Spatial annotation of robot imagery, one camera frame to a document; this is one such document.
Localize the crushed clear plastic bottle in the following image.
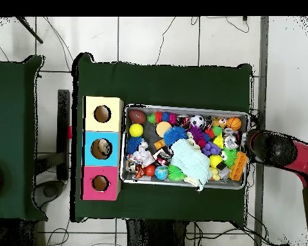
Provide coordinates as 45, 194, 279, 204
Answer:
97, 140, 112, 156

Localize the shallow clear mesh bin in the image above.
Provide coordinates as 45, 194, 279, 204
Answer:
119, 103, 250, 190

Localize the yellow ball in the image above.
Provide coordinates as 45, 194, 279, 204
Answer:
128, 123, 144, 138

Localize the large blue spiky ball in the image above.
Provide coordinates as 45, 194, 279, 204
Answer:
163, 126, 187, 147

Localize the small blue spiky ball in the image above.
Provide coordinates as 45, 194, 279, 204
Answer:
126, 136, 144, 154

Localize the brown toy football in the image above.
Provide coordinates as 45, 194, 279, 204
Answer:
128, 110, 148, 125

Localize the light blue knitted cloth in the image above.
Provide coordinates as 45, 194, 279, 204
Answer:
169, 138, 213, 192

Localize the black and white soccer ball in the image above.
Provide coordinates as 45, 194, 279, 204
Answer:
189, 114, 205, 129

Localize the purple plastic block toy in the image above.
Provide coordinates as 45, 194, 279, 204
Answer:
201, 140, 222, 157

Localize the orange toy basketball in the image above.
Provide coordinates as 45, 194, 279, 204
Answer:
226, 117, 243, 131

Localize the orange plastic toy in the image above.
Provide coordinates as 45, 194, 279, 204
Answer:
229, 151, 248, 182

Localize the black panel stand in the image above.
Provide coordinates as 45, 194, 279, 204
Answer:
56, 88, 71, 181

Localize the dark green side table cloth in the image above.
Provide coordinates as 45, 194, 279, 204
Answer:
0, 54, 47, 222

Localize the black tripod leg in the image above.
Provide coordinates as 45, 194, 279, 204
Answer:
15, 16, 44, 44

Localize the black cable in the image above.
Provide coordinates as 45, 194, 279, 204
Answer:
265, 145, 308, 152

